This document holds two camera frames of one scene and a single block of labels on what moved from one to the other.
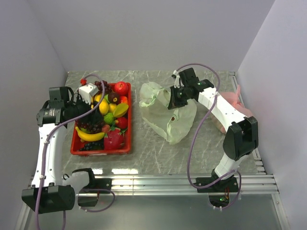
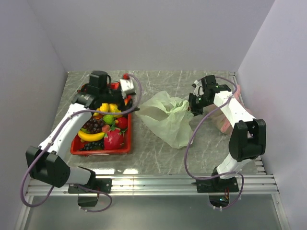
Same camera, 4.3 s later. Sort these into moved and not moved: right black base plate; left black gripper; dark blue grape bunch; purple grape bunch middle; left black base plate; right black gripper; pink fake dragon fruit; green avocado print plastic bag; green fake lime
Moved: green avocado print plastic bag; right black gripper; left black gripper
Not moved: pink fake dragon fruit; purple grape bunch middle; left black base plate; green fake lime; right black base plate; dark blue grape bunch
